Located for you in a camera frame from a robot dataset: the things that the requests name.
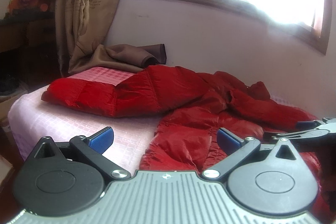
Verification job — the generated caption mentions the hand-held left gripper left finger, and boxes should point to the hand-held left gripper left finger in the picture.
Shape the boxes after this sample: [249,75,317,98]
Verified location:
[26,127,132,180]

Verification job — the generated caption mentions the dark wooden cabinet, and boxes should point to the dark wooden cabinet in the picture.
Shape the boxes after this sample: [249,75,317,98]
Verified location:
[0,11,61,80]

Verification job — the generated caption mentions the red down jacket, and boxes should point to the red down jacket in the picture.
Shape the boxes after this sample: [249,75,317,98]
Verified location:
[41,64,336,224]

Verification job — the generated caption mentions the brown cloth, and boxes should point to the brown cloth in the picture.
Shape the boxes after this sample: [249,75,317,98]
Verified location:
[68,43,167,76]

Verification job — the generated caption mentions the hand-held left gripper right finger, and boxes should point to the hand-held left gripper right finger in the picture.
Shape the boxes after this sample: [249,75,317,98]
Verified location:
[202,127,301,179]

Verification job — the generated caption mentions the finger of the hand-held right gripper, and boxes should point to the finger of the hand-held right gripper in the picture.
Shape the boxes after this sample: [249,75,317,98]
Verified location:
[297,117,336,132]
[263,129,336,151]

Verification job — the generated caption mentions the beige patterned curtain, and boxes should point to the beige patterned curtain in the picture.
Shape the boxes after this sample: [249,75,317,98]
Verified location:
[55,0,135,75]

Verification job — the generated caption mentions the pink checked bed sheet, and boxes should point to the pink checked bed sheet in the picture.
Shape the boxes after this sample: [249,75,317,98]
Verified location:
[7,66,290,174]

